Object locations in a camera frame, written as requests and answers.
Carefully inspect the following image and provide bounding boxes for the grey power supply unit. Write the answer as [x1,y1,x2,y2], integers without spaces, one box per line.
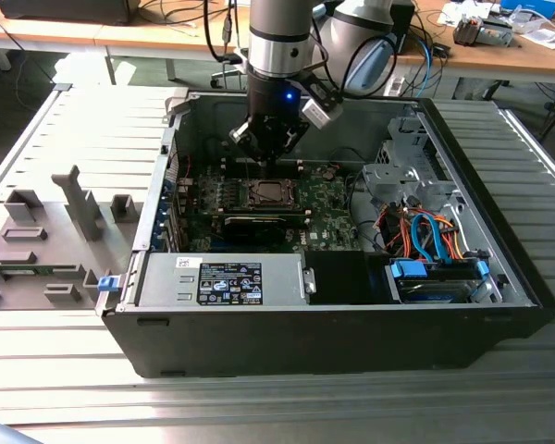
[137,253,306,308]

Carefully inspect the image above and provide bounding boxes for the large black box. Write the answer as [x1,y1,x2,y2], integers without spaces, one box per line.
[0,0,138,25]

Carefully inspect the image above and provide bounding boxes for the blue hanging cable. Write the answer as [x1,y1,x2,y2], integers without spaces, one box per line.
[419,39,439,90]

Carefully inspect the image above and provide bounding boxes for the black PC case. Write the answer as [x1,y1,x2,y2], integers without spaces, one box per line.
[100,89,555,380]

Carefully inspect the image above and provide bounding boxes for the black upright box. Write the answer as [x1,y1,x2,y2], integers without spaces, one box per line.
[390,0,416,56]

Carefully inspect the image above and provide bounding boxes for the wooden desk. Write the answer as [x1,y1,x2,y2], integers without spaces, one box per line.
[388,0,555,85]
[0,0,253,61]

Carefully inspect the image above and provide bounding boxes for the office chair base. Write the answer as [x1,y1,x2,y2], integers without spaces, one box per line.
[209,68,250,92]

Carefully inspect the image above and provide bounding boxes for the grey desk device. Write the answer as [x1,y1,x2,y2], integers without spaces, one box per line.
[452,12,515,47]

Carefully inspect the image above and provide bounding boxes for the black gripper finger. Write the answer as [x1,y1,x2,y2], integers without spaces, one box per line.
[228,117,269,166]
[265,120,311,166]

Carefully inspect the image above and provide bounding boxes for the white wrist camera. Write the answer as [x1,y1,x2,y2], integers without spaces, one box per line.
[299,82,345,130]

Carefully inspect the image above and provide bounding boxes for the green RAM stick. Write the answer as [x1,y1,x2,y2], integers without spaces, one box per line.
[2,266,55,278]

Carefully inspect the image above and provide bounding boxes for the white papers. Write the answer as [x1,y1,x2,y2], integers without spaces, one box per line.
[520,26,555,51]

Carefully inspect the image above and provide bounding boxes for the blue disk wire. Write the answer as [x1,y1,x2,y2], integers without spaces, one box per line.
[409,210,450,265]

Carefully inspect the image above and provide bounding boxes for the orange wire bundle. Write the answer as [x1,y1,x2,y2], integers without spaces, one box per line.
[381,205,468,263]

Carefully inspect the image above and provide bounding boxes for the metal socket cover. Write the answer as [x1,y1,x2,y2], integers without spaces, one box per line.
[243,177,299,208]

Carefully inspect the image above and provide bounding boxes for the hard disk in blue carrier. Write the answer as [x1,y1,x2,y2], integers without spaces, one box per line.
[387,258,491,305]

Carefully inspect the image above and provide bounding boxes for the blue cardboard box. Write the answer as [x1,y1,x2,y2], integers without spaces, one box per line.
[499,0,555,19]

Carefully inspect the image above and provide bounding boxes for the green motherboard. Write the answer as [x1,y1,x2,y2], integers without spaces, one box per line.
[178,159,365,254]

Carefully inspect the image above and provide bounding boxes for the black graphics card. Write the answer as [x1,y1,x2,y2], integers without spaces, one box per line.
[221,213,289,247]

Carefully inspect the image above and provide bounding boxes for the metal drive cage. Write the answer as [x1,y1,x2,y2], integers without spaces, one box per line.
[361,115,466,218]

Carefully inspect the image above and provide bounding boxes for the blue grey rounded object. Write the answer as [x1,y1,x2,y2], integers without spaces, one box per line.
[0,420,45,444]

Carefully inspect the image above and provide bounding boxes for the black plastic shroud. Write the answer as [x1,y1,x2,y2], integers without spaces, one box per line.
[303,251,392,306]

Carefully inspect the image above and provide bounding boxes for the grey parts rack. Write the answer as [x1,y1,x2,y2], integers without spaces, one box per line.
[0,164,142,312]

